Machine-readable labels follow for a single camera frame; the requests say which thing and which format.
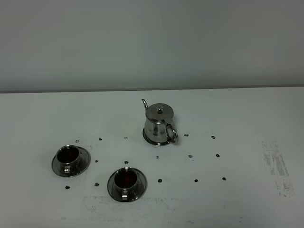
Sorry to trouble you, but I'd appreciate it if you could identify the stainless steel teapot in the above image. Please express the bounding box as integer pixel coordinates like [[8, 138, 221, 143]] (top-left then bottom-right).
[[142, 99, 179, 143]]

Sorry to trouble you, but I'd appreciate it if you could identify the right stainless steel teacup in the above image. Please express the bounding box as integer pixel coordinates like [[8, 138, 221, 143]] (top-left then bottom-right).
[[112, 167, 138, 202]]

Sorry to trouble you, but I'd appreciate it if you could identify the stainless steel teacup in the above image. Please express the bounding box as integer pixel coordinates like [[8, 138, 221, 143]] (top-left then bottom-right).
[[56, 145, 80, 176], [112, 167, 138, 202]]

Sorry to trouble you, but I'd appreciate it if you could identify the left stainless steel teacup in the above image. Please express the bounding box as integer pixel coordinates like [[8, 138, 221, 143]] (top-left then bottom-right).
[[56, 145, 80, 176]]

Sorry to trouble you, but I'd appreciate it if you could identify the right steel saucer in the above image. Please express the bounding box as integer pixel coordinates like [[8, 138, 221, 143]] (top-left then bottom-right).
[[107, 167, 147, 202]]

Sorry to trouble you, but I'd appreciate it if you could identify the steel saucer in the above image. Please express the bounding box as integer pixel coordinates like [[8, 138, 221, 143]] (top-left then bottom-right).
[[107, 167, 147, 202], [51, 146, 91, 178]]

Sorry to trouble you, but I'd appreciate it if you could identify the left steel saucer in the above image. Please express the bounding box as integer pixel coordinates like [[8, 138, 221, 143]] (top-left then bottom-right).
[[51, 146, 91, 178]]

